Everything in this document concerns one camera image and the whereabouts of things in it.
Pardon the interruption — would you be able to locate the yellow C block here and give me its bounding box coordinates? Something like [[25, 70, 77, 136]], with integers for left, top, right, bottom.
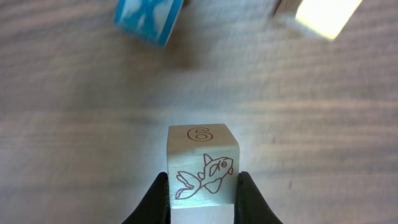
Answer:
[[274, 0, 362, 41]]

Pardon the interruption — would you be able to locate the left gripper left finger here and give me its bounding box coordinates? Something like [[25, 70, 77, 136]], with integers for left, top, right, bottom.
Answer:
[[122, 172, 170, 224]]

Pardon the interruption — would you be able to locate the blue X block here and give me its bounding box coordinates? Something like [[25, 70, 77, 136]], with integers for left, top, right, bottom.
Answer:
[[114, 0, 184, 47]]

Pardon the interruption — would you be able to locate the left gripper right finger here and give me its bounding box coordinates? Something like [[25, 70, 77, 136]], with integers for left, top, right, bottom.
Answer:
[[234, 171, 282, 224]]

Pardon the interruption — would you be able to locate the fish picture wooden block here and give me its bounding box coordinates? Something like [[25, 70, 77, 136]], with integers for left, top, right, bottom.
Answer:
[[167, 124, 240, 209]]

